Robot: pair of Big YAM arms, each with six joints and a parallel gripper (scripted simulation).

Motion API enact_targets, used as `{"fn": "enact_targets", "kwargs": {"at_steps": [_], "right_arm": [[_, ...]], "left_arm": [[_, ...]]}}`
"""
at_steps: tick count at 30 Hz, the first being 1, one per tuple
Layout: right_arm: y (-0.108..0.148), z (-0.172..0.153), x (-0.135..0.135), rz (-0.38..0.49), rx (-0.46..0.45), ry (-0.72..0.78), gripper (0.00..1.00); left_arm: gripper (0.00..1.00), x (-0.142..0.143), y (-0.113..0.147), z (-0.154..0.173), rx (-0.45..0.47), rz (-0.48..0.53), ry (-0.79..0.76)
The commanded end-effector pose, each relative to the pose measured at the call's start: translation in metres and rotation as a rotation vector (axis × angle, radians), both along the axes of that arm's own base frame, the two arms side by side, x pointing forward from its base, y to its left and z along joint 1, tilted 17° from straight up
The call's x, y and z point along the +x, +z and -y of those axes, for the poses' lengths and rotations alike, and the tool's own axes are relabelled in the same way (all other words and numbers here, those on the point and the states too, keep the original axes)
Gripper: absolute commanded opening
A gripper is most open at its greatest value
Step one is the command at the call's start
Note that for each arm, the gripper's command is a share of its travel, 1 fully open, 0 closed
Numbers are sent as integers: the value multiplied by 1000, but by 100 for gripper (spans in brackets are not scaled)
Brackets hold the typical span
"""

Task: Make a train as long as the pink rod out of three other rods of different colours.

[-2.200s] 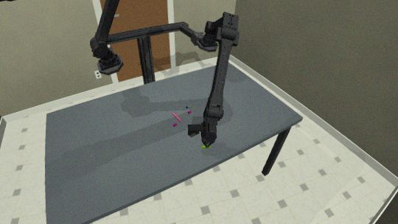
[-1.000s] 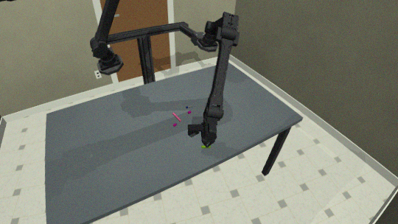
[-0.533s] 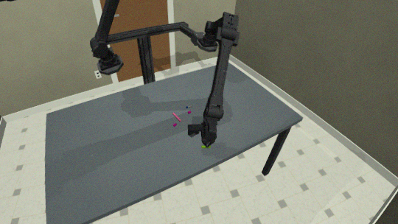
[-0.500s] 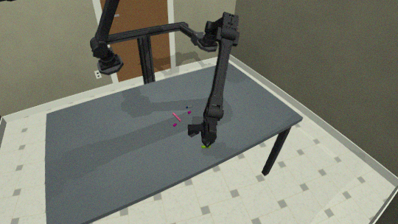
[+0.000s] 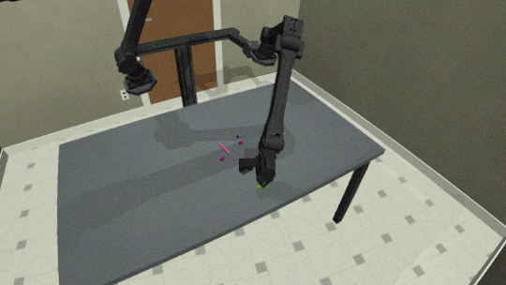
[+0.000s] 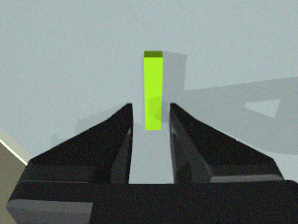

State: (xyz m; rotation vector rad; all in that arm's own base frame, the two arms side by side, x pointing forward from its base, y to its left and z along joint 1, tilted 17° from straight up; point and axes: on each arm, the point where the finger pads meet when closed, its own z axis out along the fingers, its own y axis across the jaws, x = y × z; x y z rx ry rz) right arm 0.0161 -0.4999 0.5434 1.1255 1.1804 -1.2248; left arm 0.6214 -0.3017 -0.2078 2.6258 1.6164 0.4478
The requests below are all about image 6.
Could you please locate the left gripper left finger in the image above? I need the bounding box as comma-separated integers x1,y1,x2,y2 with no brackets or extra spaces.
18,103,133,184

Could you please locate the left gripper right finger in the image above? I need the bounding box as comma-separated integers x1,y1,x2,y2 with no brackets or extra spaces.
169,103,285,184

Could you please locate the lime green rod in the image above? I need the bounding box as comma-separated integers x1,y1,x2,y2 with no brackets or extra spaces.
144,51,163,130

